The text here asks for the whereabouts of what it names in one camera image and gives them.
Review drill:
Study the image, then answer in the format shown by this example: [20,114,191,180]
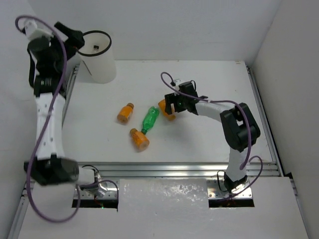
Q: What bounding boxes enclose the orange bottle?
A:
[158,99,176,121]
[117,103,134,124]
[130,128,150,151]

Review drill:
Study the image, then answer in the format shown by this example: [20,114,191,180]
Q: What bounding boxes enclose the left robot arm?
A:
[23,19,96,186]

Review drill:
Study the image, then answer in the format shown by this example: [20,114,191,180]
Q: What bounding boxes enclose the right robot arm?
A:
[164,79,261,192]

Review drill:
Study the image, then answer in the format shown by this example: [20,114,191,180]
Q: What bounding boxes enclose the white cylindrical bin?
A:
[78,30,117,84]

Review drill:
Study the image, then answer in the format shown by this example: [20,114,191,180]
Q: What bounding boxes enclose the green plastic bottle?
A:
[141,106,160,134]

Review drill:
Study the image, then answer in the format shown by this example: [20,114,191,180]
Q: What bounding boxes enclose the white foam pad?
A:
[119,179,208,212]

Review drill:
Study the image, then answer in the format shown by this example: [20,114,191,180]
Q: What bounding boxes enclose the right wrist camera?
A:
[173,79,183,91]

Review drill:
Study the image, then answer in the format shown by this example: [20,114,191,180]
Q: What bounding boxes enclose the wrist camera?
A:
[173,79,183,91]
[24,19,53,41]

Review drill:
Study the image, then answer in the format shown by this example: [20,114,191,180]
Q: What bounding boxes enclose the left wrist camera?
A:
[24,19,53,41]

